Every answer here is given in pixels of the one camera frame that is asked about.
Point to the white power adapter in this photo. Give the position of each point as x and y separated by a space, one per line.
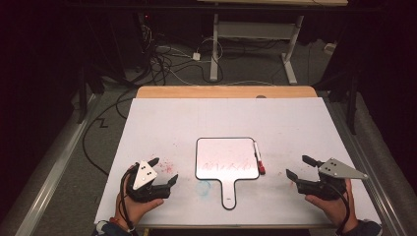
196 56

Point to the person's right hand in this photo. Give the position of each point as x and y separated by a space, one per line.
339 209

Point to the white desk frame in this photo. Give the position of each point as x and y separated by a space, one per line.
255 31

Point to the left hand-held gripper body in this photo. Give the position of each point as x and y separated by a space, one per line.
144 175

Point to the white power strip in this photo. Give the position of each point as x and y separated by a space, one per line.
329 48

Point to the large white table sheet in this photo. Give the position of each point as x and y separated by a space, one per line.
229 118

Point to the person's left hand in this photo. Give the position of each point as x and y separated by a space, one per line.
134 209

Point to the black metal stand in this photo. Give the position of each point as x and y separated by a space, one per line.
82 95

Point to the red whiteboard marker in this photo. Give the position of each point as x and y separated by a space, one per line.
259 159

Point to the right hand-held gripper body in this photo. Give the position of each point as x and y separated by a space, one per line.
334 170

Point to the wooden table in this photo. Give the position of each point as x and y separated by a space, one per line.
213 91

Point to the metal floor rail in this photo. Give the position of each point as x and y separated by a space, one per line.
370 164
55 170

